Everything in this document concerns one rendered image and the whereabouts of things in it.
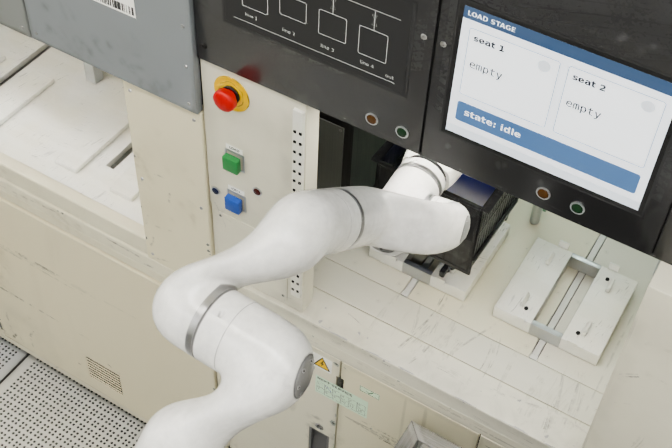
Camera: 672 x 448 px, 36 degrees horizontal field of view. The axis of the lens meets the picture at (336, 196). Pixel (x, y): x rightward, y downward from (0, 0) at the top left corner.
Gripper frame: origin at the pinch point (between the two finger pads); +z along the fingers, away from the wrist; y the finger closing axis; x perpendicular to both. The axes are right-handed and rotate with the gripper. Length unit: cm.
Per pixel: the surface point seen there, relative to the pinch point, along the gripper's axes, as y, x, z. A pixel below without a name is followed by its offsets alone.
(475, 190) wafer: 5.1, -14.8, -0.3
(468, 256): 9.0, -20.4, -10.8
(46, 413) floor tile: -90, -123, -32
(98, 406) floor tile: -79, -122, -23
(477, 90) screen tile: 10.4, 33.3, -29.4
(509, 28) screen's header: 13, 45, -30
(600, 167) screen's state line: 29, 29, -30
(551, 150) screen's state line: 21.9, 28.6, -30.0
